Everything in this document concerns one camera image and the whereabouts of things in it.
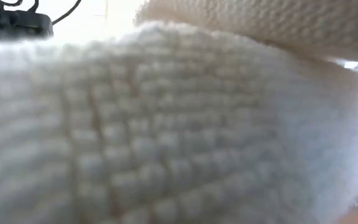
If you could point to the white plaid towel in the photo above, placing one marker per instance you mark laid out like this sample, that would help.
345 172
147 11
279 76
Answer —
179 124

